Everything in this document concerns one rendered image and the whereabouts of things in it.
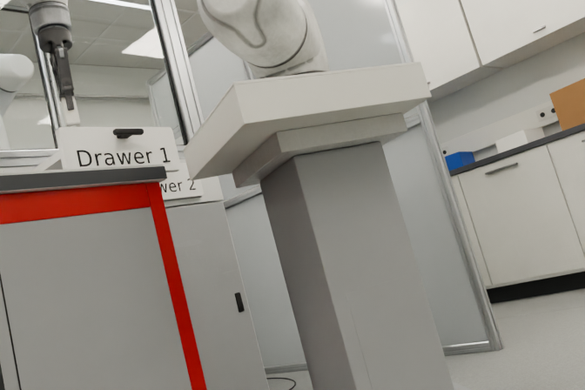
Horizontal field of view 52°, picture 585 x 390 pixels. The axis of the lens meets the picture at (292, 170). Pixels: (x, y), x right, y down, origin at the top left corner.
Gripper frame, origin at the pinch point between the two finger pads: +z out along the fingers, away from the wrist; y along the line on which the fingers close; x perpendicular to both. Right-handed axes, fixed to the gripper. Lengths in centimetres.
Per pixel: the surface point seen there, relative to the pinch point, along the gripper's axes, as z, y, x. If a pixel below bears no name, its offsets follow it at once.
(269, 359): 93, 201, -106
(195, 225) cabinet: 28, 39, -34
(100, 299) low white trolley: 45, -41, 7
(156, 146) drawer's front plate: 12.5, -4.4, -16.7
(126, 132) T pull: 10.2, -11.3, -9.2
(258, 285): 50, 194, -108
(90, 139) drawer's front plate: 10.4, -10.6, -1.3
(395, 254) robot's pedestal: 51, -43, -47
